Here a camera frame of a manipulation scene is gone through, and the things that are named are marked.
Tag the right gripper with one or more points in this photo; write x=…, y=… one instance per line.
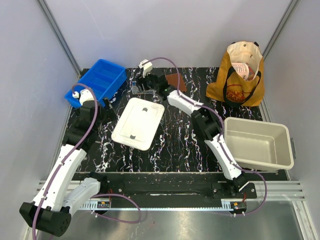
x=141, y=80

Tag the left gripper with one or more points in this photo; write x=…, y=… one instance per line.
x=109, y=115

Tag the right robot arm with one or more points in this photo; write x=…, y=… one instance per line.
x=207, y=125

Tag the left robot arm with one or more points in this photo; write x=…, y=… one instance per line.
x=52, y=208

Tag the clear test tube rack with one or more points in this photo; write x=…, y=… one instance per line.
x=142, y=92

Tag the brown scouring pad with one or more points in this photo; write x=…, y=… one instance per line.
x=176, y=80

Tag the white rectangular lid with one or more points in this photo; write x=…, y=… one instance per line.
x=138, y=124

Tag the blue divided plastic bin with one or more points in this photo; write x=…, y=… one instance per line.
x=104, y=78

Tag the yellow tote bag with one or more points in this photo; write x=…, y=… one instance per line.
x=230, y=87

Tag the package in tote bag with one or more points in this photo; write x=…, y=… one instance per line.
x=244, y=70

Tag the beige plastic tub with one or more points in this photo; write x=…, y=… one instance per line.
x=259, y=145

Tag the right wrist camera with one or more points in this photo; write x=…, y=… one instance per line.
x=146, y=66

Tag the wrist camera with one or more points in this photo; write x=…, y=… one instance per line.
x=146, y=66
x=79, y=98

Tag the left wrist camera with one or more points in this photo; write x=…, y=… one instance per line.
x=79, y=98

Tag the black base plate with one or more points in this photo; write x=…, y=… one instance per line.
x=168, y=191

